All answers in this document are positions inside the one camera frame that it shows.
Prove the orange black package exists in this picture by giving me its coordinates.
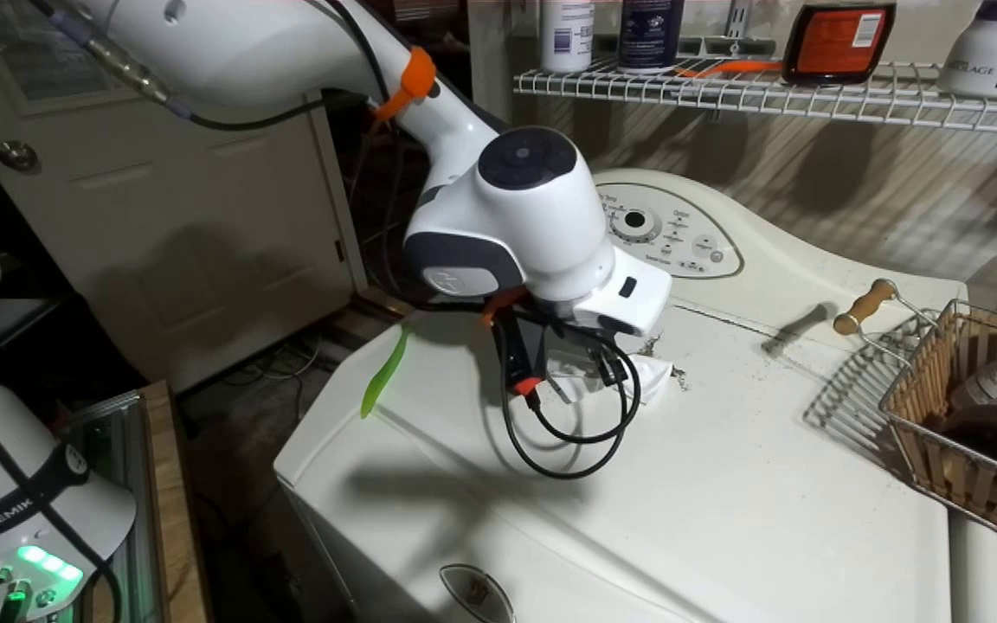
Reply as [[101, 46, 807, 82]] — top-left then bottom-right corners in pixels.
[[783, 0, 899, 87]]

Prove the white washing machine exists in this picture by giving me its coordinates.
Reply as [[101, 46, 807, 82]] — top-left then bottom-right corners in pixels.
[[272, 165, 977, 623]]

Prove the wooden handled metal tool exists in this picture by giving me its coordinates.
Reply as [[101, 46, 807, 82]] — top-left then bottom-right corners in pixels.
[[760, 277, 904, 361]]

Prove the thin orange tool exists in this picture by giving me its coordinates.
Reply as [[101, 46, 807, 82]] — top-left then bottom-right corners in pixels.
[[675, 55, 786, 82]]

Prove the wooden robot platform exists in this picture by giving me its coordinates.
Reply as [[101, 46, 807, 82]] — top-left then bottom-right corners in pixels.
[[64, 378, 209, 623]]

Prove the white lotion bottle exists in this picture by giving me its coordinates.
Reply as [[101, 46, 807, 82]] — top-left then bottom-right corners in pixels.
[[542, 0, 600, 77]]

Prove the orange cable strap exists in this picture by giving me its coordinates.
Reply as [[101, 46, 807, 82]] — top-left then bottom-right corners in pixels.
[[374, 46, 442, 124], [479, 288, 525, 333]]

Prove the white panel door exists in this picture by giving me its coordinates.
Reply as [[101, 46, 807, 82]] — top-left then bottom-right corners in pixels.
[[0, 31, 370, 394]]

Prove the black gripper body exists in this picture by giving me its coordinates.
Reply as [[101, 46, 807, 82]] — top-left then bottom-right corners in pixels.
[[542, 311, 637, 378]]

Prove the black cable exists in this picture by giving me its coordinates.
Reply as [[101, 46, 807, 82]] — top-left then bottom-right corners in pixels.
[[28, 0, 649, 483]]

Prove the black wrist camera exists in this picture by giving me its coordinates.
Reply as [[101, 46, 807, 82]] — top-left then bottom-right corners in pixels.
[[492, 308, 550, 401]]

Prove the wicker basket with wire frame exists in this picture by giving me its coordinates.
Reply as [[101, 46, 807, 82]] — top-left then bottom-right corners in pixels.
[[881, 297, 997, 549]]

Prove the white wire shelf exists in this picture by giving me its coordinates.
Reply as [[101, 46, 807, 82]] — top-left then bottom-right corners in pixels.
[[509, 61, 997, 141]]

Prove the dark bottle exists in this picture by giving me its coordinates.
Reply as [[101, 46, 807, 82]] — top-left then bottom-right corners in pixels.
[[618, 0, 685, 69]]

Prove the metal wire rack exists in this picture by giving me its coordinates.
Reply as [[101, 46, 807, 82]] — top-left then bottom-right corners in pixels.
[[801, 308, 943, 466]]

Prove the green plastic strip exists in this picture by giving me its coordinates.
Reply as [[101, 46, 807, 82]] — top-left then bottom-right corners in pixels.
[[357, 323, 417, 422]]

